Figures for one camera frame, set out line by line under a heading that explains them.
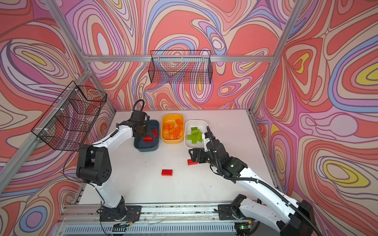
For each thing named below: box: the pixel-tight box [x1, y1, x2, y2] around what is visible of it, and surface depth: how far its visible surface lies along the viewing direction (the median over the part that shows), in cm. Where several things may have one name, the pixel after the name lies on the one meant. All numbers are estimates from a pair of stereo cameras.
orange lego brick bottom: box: [164, 122, 171, 131], surface depth 110 cm
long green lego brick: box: [187, 134, 198, 141], surface depth 103 cm
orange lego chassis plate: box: [172, 126, 182, 140], surface depth 106 cm
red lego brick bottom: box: [161, 169, 173, 177], surface depth 88 cm
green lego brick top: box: [191, 129, 203, 138], surface depth 106 cm
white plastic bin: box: [184, 119, 209, 149], surface depth 107 cm
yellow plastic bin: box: [160, 114, 185, 145], surface depth 107 cm
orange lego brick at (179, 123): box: [175, 118, 183, 128], surface depth 112 cm
